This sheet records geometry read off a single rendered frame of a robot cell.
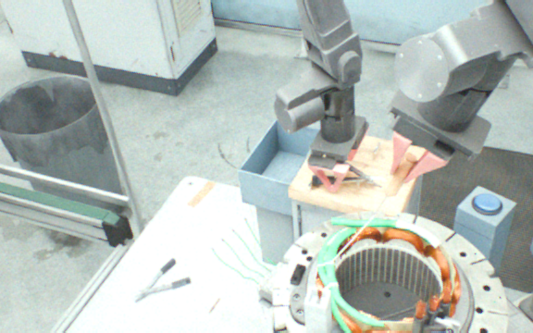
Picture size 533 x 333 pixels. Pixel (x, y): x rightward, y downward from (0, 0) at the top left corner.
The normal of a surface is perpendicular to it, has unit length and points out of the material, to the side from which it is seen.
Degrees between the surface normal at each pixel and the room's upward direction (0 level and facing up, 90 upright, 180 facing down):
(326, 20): 81
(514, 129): 0
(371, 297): 0
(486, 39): 36
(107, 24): 90
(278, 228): 90
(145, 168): 0
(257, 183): 90
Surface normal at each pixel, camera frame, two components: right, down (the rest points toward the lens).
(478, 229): -0.69, 0.52
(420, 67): -0.76, 0.27
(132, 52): -0.40, 0.63
